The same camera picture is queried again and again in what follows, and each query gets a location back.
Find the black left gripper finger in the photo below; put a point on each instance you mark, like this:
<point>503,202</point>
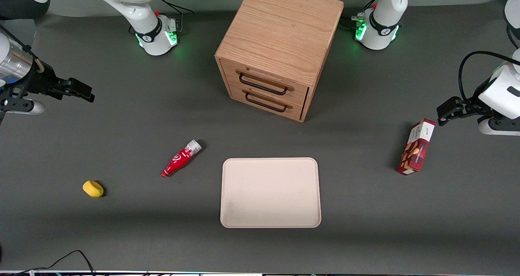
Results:
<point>453,119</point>
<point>449,105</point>

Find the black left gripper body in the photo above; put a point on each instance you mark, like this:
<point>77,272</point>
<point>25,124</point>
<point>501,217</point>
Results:
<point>471,106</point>

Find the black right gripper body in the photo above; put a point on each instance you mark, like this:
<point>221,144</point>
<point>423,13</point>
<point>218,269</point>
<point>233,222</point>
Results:
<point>42,82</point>

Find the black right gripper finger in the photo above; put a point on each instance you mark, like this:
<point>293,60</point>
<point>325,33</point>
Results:
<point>75,85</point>
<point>83,95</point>

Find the red coke bottle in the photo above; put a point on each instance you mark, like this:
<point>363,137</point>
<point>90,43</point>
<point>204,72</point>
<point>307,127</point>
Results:
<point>180,159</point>

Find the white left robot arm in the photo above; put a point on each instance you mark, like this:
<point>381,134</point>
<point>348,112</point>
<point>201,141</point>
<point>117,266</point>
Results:
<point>380,32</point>

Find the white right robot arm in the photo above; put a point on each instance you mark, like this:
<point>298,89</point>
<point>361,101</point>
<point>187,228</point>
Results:
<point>151,29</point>

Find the beige plastic tray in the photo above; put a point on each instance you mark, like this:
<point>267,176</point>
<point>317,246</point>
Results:
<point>270,192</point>

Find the red cookie box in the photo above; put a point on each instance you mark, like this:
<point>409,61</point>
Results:
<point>416,148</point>

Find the yellow lemon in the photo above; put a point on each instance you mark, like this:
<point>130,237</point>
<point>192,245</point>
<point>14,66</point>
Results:
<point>93,189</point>

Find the wooden drawer cabinet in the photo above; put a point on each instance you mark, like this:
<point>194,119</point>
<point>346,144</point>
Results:
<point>280,40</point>

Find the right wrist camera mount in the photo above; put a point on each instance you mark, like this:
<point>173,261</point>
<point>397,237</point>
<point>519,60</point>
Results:
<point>28,107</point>

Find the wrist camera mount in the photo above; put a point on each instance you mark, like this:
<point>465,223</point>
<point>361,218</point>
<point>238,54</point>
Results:
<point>28,107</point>
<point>497,127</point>

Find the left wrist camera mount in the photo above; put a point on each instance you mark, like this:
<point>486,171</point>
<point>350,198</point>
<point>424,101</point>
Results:
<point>497,127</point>

